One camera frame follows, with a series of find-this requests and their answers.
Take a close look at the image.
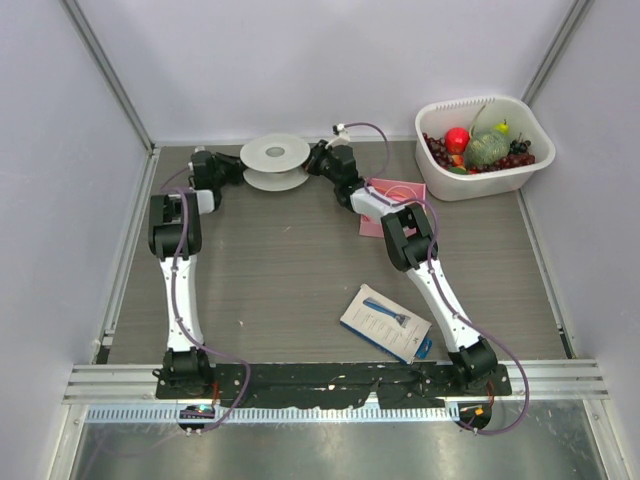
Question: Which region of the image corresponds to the orange cable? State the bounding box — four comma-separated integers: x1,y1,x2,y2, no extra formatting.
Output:
379,184,427,206

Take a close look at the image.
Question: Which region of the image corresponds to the yellow green pear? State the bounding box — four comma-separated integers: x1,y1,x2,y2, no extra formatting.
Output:
493,119,510,135

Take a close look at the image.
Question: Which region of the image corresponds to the razor blister package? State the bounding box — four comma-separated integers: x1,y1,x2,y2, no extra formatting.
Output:
340,284,432,365

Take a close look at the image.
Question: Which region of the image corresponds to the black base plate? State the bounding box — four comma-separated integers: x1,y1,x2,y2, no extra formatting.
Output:
152,362,512,410

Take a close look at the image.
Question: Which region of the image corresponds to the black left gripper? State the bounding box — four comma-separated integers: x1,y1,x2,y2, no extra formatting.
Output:
212,153,254,189

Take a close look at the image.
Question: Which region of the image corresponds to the white perforated cable spool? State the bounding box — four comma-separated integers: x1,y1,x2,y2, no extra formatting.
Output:
240,134,310,192

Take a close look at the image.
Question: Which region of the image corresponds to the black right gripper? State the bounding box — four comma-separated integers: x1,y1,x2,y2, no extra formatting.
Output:
292,141,338,187

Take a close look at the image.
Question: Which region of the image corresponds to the red grape bunch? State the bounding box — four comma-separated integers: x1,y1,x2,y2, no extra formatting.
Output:
423,133,536,175

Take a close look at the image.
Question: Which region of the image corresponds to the white plastic basket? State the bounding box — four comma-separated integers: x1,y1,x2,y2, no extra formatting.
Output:
415,95,556,201

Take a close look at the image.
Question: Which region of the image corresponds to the pink open box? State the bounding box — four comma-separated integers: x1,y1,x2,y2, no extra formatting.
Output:
359,178,427,238

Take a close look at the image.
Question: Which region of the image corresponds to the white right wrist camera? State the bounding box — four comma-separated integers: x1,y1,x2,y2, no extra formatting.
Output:
325,123,351,149

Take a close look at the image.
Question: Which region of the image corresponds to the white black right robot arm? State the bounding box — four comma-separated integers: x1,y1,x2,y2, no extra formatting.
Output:
303,140,498,395

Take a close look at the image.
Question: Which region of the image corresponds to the red apple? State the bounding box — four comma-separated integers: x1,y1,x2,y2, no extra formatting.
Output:
444,127,470,154

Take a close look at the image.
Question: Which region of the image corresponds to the dark purple grape bunch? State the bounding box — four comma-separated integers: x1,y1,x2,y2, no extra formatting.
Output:
509,134,531,155

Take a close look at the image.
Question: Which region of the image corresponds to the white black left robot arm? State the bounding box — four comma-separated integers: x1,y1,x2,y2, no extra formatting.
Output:
148,148,246,399

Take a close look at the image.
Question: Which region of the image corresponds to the green melon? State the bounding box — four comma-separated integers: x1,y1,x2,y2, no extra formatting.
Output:
464,130,510,167

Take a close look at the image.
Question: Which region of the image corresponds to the white slotted cable duct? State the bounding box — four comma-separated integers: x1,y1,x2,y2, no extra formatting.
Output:
85,404,459,424

